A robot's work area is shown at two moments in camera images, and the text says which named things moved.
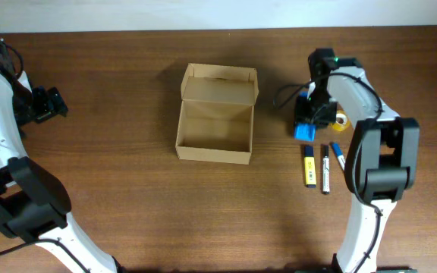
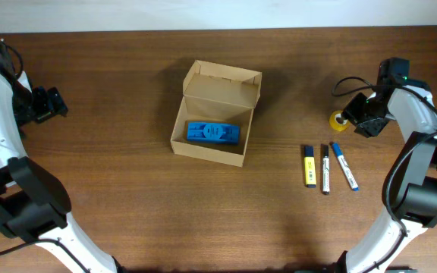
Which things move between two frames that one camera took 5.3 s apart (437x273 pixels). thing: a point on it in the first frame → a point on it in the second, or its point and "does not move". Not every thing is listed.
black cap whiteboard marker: [326, 170] does not move
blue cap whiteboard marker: [339, 154] does not move
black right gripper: [303, 115] → [350, 111]
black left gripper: [49, 106] does not move
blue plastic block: [302, 131] → [221, 133]
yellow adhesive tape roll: [344, 126] does not move
